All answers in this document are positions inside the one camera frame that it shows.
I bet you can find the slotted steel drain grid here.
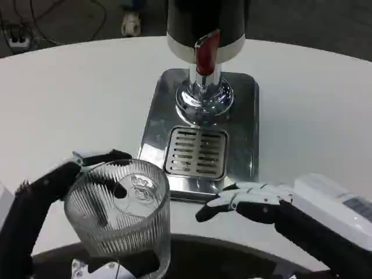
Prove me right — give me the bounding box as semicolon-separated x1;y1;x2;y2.
163;126;228;178

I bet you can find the steel drip tray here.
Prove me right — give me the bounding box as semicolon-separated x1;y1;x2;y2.
136;68;260;203

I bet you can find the red tap handle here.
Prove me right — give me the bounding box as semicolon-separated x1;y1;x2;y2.
195;29;221;75

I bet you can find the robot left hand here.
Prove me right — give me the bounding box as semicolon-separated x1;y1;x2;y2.
0;148;163;279

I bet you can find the white shoe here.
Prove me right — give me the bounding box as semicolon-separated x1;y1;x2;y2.
121;11;142;37

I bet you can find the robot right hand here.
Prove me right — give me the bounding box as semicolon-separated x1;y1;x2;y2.
195;173;372;279

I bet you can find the clear ribbed glass cup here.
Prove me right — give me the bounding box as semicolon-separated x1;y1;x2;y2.
63;159;171;279

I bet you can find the black drink dispenser chrome column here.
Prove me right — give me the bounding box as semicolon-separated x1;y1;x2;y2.
166;0;246;127

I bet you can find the white power strip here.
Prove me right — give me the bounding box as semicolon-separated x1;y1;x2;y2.
5;26;31;49

